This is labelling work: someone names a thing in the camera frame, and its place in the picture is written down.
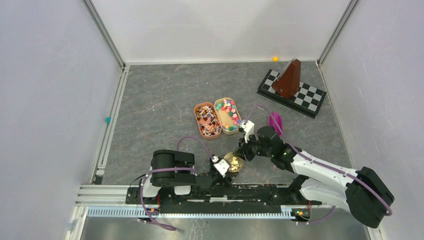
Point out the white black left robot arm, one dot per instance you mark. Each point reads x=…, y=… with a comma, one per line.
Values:
x=176, y=170

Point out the gold round lid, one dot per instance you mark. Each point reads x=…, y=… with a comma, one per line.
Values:
x=235, y=161

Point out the beige tray of star candies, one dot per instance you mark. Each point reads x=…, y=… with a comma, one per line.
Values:
x=228, y=114

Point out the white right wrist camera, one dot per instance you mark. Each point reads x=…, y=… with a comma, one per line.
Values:
x=247, y=128

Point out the magenta plastic scoop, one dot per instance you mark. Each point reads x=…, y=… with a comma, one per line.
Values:
x=275, y=121

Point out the orange tray of lollipops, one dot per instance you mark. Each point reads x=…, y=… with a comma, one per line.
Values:
x=207, y=121

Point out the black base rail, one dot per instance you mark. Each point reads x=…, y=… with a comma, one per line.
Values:
x=237, y=199

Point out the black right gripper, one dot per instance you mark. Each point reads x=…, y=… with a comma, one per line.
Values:
x=243, y=151

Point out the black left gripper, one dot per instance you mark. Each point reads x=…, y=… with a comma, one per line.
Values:
x=228, y=182

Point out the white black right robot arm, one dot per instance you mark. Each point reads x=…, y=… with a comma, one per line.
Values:
x=362, y=193

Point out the brown wooden metronome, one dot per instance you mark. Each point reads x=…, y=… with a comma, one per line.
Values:
x=287, y=83

